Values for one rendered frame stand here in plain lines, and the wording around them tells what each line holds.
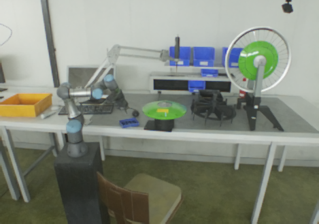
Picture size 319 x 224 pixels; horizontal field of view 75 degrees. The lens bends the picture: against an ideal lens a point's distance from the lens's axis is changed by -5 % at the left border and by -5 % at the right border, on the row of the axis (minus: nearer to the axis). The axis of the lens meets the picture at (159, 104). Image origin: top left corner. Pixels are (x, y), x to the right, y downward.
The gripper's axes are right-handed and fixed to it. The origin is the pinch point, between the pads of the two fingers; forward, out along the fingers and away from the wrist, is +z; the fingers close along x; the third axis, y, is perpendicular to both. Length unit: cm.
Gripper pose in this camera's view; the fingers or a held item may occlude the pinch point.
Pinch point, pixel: (124, 113)
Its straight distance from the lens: 162.3
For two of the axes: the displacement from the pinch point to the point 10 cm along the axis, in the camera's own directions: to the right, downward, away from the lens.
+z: 2.7, 6.9, 6.7
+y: 5.1, -6.9, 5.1
